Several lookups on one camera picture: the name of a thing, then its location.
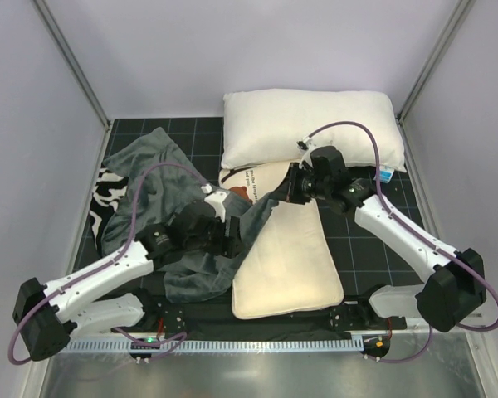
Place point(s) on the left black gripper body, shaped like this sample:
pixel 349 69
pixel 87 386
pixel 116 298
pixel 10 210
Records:
pixel 233 236

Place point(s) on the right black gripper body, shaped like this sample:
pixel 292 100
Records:
pixel 295 185

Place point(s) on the zebra and grey pillowcase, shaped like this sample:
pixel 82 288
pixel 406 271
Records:
pixel 149 182

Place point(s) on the cream bear print pillow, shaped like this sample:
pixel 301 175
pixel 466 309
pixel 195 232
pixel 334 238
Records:
pixel 289 268

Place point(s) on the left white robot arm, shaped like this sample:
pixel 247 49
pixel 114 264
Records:
pixel 49 315

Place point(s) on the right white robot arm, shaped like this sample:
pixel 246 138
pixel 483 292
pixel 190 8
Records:
pixel 448 291

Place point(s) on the blue white pillow tag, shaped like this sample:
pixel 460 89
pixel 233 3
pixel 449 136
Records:
pixel 384 174

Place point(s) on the large white pillow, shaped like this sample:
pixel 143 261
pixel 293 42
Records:
pixel 263 126

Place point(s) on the black grid mat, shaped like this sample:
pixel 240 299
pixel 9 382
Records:
pixel 361 259

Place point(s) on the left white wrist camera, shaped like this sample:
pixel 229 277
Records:
pixel 218 199

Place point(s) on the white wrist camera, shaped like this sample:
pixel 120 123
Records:
pixel 306 146
pixel 218 199

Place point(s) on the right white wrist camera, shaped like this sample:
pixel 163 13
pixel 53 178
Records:
pixel 306 146

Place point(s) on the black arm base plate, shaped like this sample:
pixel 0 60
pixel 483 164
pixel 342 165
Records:
pixel 213 320

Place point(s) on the slotted cable duct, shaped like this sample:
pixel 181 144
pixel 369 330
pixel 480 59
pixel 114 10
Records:
pixel 125 345

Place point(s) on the right aluminium frame post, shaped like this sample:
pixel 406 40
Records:
pixel 445 38

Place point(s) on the aluminium frame post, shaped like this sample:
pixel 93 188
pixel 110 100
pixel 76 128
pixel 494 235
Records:
pixel 445 38
pixel 57 35

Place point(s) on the left aluminium frame post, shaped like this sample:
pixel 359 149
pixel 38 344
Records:
pixel 57 35

